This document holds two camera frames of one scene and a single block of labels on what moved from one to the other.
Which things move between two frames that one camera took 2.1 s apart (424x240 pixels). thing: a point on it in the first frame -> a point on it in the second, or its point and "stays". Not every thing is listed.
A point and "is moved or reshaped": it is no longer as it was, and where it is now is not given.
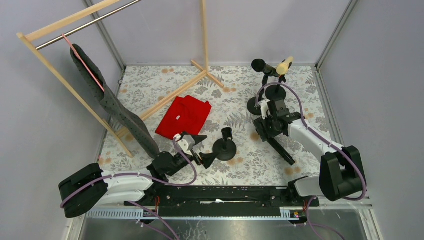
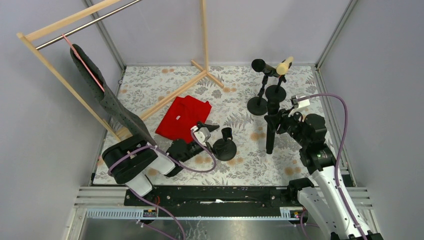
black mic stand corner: (225, 149) stays
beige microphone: (282, 68) stays
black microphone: (281, 150) is moved or reshaped
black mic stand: (276, 92) stays
